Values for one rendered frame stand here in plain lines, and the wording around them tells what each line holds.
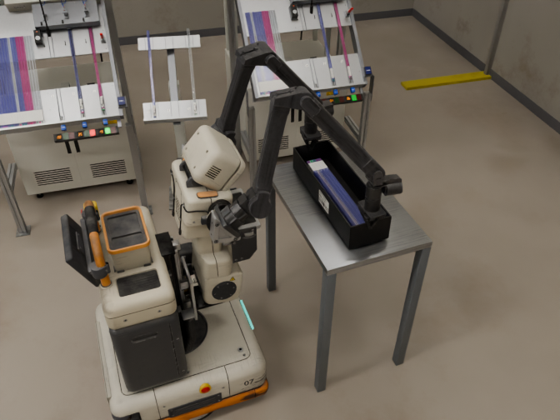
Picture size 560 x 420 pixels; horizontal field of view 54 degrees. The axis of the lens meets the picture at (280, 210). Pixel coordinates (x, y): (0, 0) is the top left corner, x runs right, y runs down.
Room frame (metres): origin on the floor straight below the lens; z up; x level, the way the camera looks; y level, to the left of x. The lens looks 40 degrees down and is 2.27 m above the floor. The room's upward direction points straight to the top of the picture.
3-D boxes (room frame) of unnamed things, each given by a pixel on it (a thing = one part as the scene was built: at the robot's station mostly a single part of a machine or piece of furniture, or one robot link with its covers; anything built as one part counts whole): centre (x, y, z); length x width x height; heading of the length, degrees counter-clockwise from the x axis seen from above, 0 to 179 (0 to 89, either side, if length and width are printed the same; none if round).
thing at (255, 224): (1.67, 0.19, 0.84); 0.28 x 0.16 x 0.22; 21
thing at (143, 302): (1.53, 0.55, 0.59); 0.55 x 0.34 x 0.83; 21
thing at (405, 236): (1.84, -0.26, 0.40); 0.70 x 0.45 x 0.80; 21
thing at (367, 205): (1.57, -0.33, 1.01); 0.10 x 0.07 x 0.07; 21
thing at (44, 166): (3.22, 1.38, 0.31); 0.70 x 0.65 x 0.62; 105
